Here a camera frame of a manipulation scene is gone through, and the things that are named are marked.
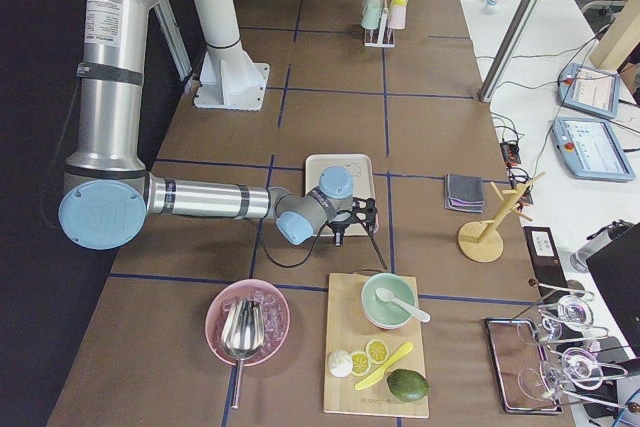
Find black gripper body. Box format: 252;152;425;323
328;197;376;246

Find green cup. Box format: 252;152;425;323
360;0;382;31

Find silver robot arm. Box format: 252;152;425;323
58;0;387;268

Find cream rabbit tray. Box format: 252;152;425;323
296;154;375;243

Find pink cup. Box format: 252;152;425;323
387;5;407;30

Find white spoon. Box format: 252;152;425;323
375;287;431;323

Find green bowl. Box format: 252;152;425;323
361;273;417;329

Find folded grey cloth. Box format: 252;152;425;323
444;173;485;213

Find wooden cutting board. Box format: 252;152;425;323
323;273;429;419

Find wooden mug tree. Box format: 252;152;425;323
457;172;545;263

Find pink bowl with ice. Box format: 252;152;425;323
205;279;290;366

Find lemon slice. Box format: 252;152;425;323
364;339;390;365
350;350;371;377

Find yellow plastic knife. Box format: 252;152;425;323
354;341;414;391

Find green avocado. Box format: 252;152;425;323
386;369;430;402

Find metal ice scoop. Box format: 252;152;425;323
221;299;264;409

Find black box with label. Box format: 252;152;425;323
523;226;567;287

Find lower teach pendant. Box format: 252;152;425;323
552;117;636;183

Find teach pendant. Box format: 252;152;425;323
552;117;636;183
558;63;621;119

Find upper teach pendant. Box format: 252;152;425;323
558;63;621;119

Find metal board handle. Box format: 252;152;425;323
352;268;395;276

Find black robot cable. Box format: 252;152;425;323
258;219;324;268

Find white wire cup rack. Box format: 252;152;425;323
362;0;395;48

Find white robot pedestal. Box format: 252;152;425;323
194;0;270;111

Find aluminium frame post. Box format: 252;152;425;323
478;0;541;103

